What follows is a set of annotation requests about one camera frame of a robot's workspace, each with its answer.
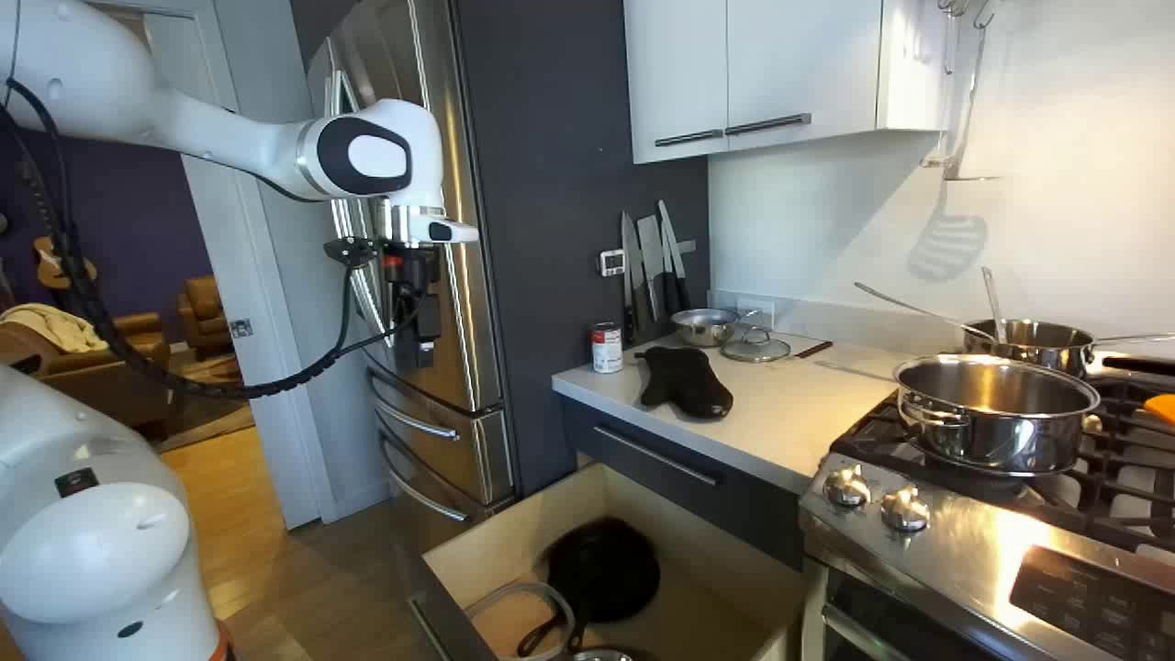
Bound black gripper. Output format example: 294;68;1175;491
387;238;445;373

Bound shallow dark grey drawer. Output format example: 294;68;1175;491
560;395;808;570

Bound stainless steel refrigerator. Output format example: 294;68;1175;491
305;0;517;532

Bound red and white can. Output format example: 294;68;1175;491
589;319;629;380

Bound tan armchair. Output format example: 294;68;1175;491
172;273;246;368

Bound kitchen knife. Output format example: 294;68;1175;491
617;211;644;337
638;212;664;330
656;200;692;317

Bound dark grey side panel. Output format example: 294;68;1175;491
448;0;713;496

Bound black oven mitt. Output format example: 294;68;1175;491
632;342;737;428

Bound small metal bowl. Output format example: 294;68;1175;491
667;305;737;353

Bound large glass lid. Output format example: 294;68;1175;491
462;578;582;661

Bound brown sofa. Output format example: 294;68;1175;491
0;305;177;435

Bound small glass lid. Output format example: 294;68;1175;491
715;319;798;368

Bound cream blanket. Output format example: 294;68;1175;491
0;300;109;360

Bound guitar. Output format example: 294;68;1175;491
27;228;104;299

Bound silver stove knob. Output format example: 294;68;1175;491
822;462;879;513
879;481;935;540

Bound white upper cabinet two doors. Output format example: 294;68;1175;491
622;0;956;171

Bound white slotted spatula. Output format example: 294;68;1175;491
905;9;995;289

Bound large stainless steel pot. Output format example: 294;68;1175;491
893;353;1104;481

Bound stainless steel stove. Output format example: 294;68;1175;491
793;351;1175;661

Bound small stainless steel pot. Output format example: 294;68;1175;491
959;313;1097;380

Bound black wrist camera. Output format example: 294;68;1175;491
322;237;390;273

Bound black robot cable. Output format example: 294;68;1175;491
0;78;420;403

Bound metal utensil long handle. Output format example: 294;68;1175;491
850;281;986;337

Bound frying pan black handle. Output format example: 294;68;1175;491
1084;351;1175;386

